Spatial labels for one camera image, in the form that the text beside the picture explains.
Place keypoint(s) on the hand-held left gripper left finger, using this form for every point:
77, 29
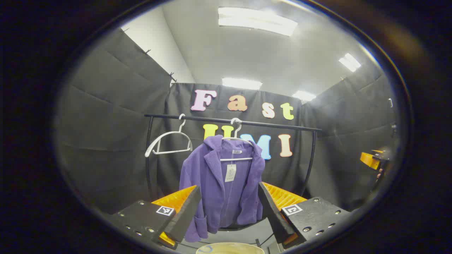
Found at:
187, 211

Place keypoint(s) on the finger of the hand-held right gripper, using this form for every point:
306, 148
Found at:
369, 159

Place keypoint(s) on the white clothes hanger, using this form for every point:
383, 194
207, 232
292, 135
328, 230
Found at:
169, 134
236, 139

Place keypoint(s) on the white paper garment tag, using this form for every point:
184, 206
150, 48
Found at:
230, 173

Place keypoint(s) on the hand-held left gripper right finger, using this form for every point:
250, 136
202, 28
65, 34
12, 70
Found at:
272, 211

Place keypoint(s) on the black backdrop cloth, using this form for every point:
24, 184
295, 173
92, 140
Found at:
113, 123

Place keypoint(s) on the black metal clothes rack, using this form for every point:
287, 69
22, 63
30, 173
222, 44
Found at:
212, 120

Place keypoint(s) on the beige laundry hamper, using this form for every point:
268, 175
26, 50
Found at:
229, 248

